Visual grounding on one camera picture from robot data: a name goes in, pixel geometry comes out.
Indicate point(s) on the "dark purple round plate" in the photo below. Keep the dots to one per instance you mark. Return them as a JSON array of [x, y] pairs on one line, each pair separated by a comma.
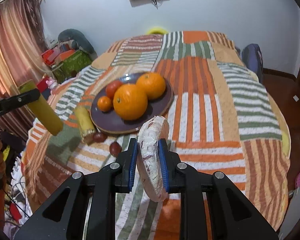
[[111, 123]]

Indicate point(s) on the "large orange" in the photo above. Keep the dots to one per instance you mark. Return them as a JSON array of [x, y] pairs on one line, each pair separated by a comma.
[[130, 102], [153, 84]]

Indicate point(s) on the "dark red grape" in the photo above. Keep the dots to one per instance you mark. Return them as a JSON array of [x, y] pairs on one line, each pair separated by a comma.
[[115, 149], [99, 137]]

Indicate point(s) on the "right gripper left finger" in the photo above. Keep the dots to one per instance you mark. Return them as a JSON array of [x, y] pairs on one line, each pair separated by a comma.
[[83, 207]]

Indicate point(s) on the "pink toy figure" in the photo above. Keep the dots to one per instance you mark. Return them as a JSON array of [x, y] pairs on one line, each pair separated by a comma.
[[51, 83]]

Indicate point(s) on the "yellow round object behind bed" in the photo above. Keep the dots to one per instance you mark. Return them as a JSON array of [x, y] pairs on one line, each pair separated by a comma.
[[156, 30]]

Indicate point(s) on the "grey neck pillow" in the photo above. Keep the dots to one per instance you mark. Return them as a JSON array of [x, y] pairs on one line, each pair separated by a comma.
[[78, 37]]

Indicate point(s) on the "pink striped curtain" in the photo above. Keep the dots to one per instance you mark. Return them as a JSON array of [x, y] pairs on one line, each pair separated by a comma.
[[22, 43]]

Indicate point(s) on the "large orange front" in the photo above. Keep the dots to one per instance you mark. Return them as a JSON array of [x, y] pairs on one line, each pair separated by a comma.
[[130, 102]]

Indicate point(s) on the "green patterned box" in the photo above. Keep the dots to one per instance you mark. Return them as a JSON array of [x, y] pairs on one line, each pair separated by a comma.
[[71, 66]]

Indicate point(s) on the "small tangerine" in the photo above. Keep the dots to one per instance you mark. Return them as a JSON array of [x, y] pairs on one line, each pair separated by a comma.
[[104, 104]]

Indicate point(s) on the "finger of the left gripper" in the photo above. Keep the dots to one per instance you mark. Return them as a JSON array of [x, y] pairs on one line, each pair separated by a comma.
[[15, 102]]

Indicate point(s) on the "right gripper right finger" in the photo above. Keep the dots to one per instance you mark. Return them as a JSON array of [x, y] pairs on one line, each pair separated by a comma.
[[212, 206]]

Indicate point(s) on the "large orange rear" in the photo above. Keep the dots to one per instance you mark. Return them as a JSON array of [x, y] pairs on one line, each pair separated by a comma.
[[153, 84]]

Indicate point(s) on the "red tomato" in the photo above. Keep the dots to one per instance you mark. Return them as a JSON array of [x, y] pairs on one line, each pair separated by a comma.
[[112, 87]]

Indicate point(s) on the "blue backpack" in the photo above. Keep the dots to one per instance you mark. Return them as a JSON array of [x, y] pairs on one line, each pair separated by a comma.
[[252, 58]]

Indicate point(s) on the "red orange boxes stack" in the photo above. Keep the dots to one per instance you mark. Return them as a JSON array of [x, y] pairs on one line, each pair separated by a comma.
[[58, 54]]

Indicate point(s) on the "pink sausage roll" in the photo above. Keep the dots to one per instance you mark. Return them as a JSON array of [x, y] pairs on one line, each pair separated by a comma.
[[148, 162]]

